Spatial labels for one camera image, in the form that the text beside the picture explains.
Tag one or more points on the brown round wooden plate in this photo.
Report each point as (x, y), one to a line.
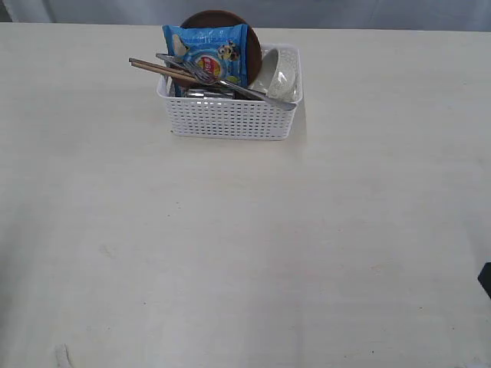
(220, 18)

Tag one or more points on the silver metal knife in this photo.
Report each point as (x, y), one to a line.
(169, 58)

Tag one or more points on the blue chips bag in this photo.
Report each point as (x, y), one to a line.
(220, 51)

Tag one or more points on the pale green ceramic bowl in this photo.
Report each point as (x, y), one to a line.
(278, 75)

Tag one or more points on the stainless steel cup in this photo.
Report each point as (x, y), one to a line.
(209, 94)

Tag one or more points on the silver metal fork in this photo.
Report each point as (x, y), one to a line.
(286, 106)

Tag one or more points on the white curtain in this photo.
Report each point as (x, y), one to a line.
(357, 14)

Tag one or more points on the white plastic perforated basket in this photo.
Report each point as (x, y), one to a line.
(223, 118)

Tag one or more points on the wooden chopstick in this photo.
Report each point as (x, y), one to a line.
(153, 64)
(165, 72)

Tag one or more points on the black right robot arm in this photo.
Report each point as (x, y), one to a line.
(484, 278)

